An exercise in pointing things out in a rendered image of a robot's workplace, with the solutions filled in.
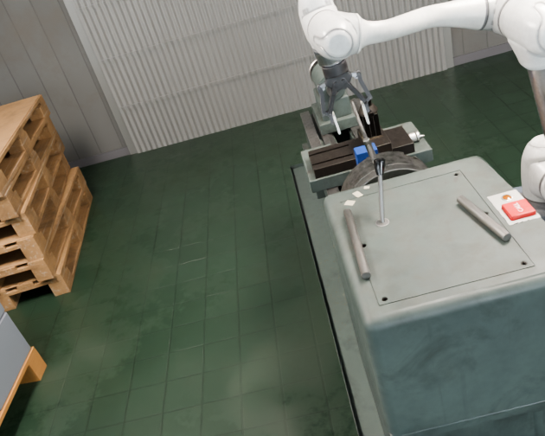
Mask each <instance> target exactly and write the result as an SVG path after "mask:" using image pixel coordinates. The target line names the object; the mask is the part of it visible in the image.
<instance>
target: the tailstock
mask: <svg viewBox="0 0 545 436"><path fill-rule="evenodd" d="M309 75H310V78H311V80H312V81H313V82H314V84H315V88H314V89H313V92H314V95H315V99H316V103H314V104H311V108H312V111H313V114H314V117H315V119H316V121H317V125H318V127H319V130H320V131H321V134H322V135H326V134H329V133H332V132H336V131H337V127H336V124H334V125H332V124H331V122H330V118H329V117H328V116H325V117H323V115H322V113H321V105H320V95H319V91H318V89H317V84H322V83H324V80H325V78H324V74H323V71H322V68H321V66H319V65H318V62H317V60H315V61H314V62H312V64H311V66H310V69H309ZM329 100H330V88H328V87H325V90H324V102H325V111H328V105H329ZM350 102H351V101H350V99H349V95H348V94H347V92H346V90H345V89H343V90H341V91H339V92H337V93H336V96H335V101H334V106H333V112H334V113H335V116H336V119H337V123H338V126H339V129H340V131H341V130H345V129H348V128H350V127H354V126H358V125H359V124H358V123H357V120H356V116H355V114H354V112H353V109H352V106H351V104H350Z"/></svg>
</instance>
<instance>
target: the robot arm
mask: <svg viewBox="0 0 545 436"><path fill-rule="evenodd" d="M298 14H299V18H300V22H301V24H302V27H303V30H304V32H305V36H306V39H307V41H308V42H309V43H310V44H311V47H312V50H313V53H314V55H315V57H316V58H317V62H318V65H319V66H321V68H322V71H323V74H324V78H325V80H324V83H322V84H317V89H318V91H319V95H320V105H321V113H322V115H323V117H325V116H328V117H329V118H330V122H331V124H332V125H334V124H336V127H337V131H338V134H339V135H340V134H341V132H340V129H339V126H338V123H337V119H336V116H335V113H334V112H333V106H334V101H335V96H336V93H337V92H339V91H341V90H343V89H347V88H348V89H349V90H350V91H351V92H352V93H354V94H355V95H356V96H357V97H358V98H359V99H360V100H361V104H362V109H363V112H364V116H365V119H366V121H367V123H368V125H369V124H370V123H369V117H368V114H367V112H369V111H370V110H369V104H368V102H369V100H371V99H373V97H372V95H371V93H370V92H369V90H368V88H367V87H366V85H365V83H364V82H363V80H362V75H361V72H360V70H359V69H357V70H356V71H355V72H350V71H349V68H348V65H347V62H346V60H345V59H346V58H347V57H349V56H351V55H355V54H359V52H360V51H361V50H362V48H364V47H365V46H368V45H370V44H375V43H379V42H386V41H390V40H393V39H396V38H399V37H402V36H405V35H410V34H412V33H415V32H419V31H421V30H424V29H430V28H435V27H454V28H462V29H474V30H489V31H493V32H494V33H497V34H499V35H502V36H504V37H506V38H507V39H508V43H509V44H510V46H511V47H512V49H513V51H514V53H515V55H516V57H517V59H518V61H519V63H520V64H521V65H522V66H523V67H525V68H526V69H527V70H528V74H529V80H530V84H531V87H532V90H533V94H534V97H535V103H536V107H537V111H538V114H539V117H540V120H541V124H542V130H543V134H542V135H539V136H536V137H534V138H533V139H532V140H531V141H529V142H528V144H527V145H526V147H525V149H524V151H523V155H522V161H521V179H522V187H523V192H522V193H520V194H521V196H522V197H523V198H524V199H526V200H527V201H528V203H529V204H530V205H531V206H532V207H533V208H534V209H535V211H536V212H537V213H538V215H539V216H540V217H541V218H542V219H543V220H544V219H545V0H455V1H451V2H446V3H438V4H434V5H430V6H426V7H423V8H420V9H417V10H413V11H410V12H408V13H406V14H403V15H400V16H396V17H393V18H390V19H388V20H383V21H366V20H363V19H362V18H361V17H360V16H359V15H358V14H355V13H347V12H342V11H337V7H336V6H335V5H334V3H333V0H298ZM352 76H354V77H355V79H358V81H359V83H360V85H361V86H362V89H363V90H364V92H365V93H366V95H367V96H366V97H364V96H363V95H362V94H361V93H360V92H359V91H358V90H357V89H356V88H355V87H354V86H353V85H352V84H351V83H350V81H351V78H352ZM325 87H328V88H330V100H329V105H328V111H325V102H324V90H325Z"/></svg>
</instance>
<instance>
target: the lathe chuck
mask: <svg viewBox="0 0 545 436"><path fill-rule="evenodd" d="M375 157H376V158H380V157H383V158H384V159H385V160H386V166H387V165H391V164H412V165H416V166H419V167H421V168H422V169H424V170H425V169H428V168H427V166H426V165H425V164H424V163H423V162H422V161H421V160H420V159H418V158H417V157H415V156H413V157H406V156H405V155H404V152H401V151H386V152H382V153H378V154H376V155H375ZM371 162H372V159H371V157H368V158H366V159H364V160H363V161H361V162H360V163H359V164H358V165H357V166H356V167H355V168H354V169H353V170H352V171H351V172H350V173H349V174H348V175H347V177H346V179H345V181H344V183H343V186H342V189H341V192H342V191H345V190H349V189H353V188H354V187H355V186H356V185H357V184H358V183H359V182H360V181H361V180H362V179H363V178H364V177H365V176H366V175H367V174H369V173H371V172H372V171H374V170H375V167H374V165H371V164H370V163H371Z"/></svg>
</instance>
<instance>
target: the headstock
mask: <svg viewBox="0 0 545 436"><path fill-rule="evenodd" d="M364 186H369V189H365V188H364ZM364 186H362V187H358V188H354V189H349V190H345V191H342V192H339V193H336V194H332V195H329V196H327V197H325V199H324V210H325V213H326V217H327V221H328V224H329V228H330V235H331V239H332V242H333V246H334V249H335V253H336V257H337V263H338V266H339V270H340V273H341V277H342V281H343V287H344V290H345V294H346V297H347V299H348V302H349V307H350V310H351V313H352V317H353V319H354V322H355V325H356V330H357V333H358V336H359V339H360V342H361V345H362V350H363V353H364V355H365V358H366V362H367V364H368V367H369V373H370V375H371V378H372V381H373V384H374V387H375V391H376V395H377V398H378V401H379V403H380V407H381V411H382V414H383V418H384V420H385V423H386V426H387V429H388V431H389V432H390V433H391V434H393V435H395V436H400V435H404V434H408V433H414V432H418V431H421V430H425V429H428V428H433V427H436V426H443V425H446V424H450V423H453V422H457V421H461V420H468V419H471V418H475V417H478V416H482V415H486V414H493V413H496V412H500V411H503V410H507V409H511V408H514V407H521V406H525V405H528V404H532V403H536V402H539V401H545V221H544V220H543V219H542V218H541V217H540V218H536V219H533V220H529V221H524V222H520V223H517V224H513V225H509V224H508V223H507V221H506V220H505V219H504V218H503V217H502V216H501V215H500V214H499V212H498V211H497V210H496V208H495V207H494V206H493V205H492V203H491V202H490V201H489V199H488V198H487V197H488V196H493V195H497V194H501V193H504V192H507V191H511V190H513V188H512V187H511V186H510V185H509V184H508V183H507V182H506V181H505V180H504V179H503V178H502V177H501V176H500V175H499V174H498V173H497V172H496V171H495V170H494V169H493V168H492V167H491V166H490V165H489V164H488V163H487V162H486V161H485V160H484V159H483V158H481V157H478V156H475V157H468V158H464V159H460V160H458V161H454V162H450V163H445V164H441V165H439V166H435V167H432V168H428V169H425V170H419V171H416V172H413V173H409V174H406V175H403V176H397V177H394V178H390V179H387V180H384V181H383V200H384V218H386V219H389V224H388V225H387V226H385V227H378V226H376V225H375V222H376V221H377V220H379V219H380V207H379V189H378V182H377V183H371V184H368V185H364ZM357 191H358V192H360V193H361V194H363V196H360V197H356V196H354V195H353V193H355V192H357ZM459 196H464V197H465V198H467V199H468V200H469V201H470V202H472V203H473V204H474V205H476V206H477V207H478V208H480V209H481V210H482V211H483V212H485V213H486V214H487V215H488V216H489V217H490V218H491V219H493V220H494V221H495V222H497V223H498V224H499V225H500V226H501V227H503V228H504V229H505V230H507V231H508V232H509V233H510V234H511V238H510V240H508V241H504V240H502V239H501V238H500V237H499V236H497V235H496V234H495V233H494V232H492V231H491V230H490V229H489V228H488V227H486V226H485V225H484V224H483V223H482V222H481V221H480V220H479V219H477V218H476V217H475V216H474V215H472V214H471V213H470V212H469V211H468V210H466V209H465V208H464V207H463V206H461V205H460V204H459V203H458V202H457V198H458V197H459ZM347 200H348V201H355V203H354V204H353V206H351V205H344V204H345V203H346V202H347ZM347 208H349V209H351V212H352V215H353V217H354V221H355V224H356V228H357V232H358V234H359V237H360V241H361V243H362V248H363V251H364V254H365V257H366V260H367V263H368V266H369V270H370V274H371V276H370V278H369V279H363V278H362V275H361V273H360V269H359V266H358V263H357V260H356V255H355V251H354V248H353V245H352V241H351V238H350V235H349V230H348V227H347V223H346V220H345V217H344V214H343V211H344V210H345V209H347Z"/></svg>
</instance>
